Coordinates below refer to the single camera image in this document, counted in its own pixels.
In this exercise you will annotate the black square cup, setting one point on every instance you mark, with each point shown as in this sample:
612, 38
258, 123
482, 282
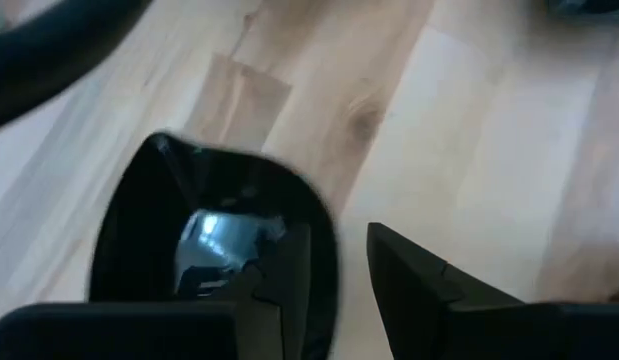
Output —
139, 225

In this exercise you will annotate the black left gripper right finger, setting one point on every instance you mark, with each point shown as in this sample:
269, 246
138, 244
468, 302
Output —
429, 310

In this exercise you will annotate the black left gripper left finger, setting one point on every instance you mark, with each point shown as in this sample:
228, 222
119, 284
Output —
139, 330

